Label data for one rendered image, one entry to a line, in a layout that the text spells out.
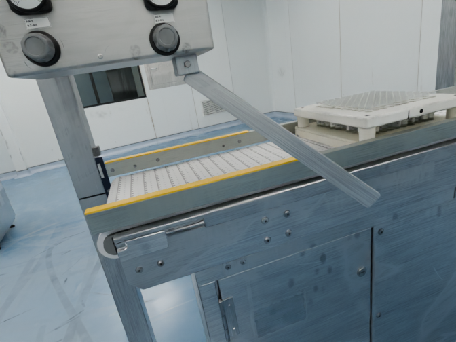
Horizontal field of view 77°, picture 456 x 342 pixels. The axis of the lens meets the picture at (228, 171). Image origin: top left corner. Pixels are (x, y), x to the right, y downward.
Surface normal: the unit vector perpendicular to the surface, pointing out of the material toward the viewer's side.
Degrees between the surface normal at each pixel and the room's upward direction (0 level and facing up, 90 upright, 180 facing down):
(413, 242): 90
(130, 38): 90
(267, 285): 90
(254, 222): 90
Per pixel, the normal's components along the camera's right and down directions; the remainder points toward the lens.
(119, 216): 0.29, 0.27
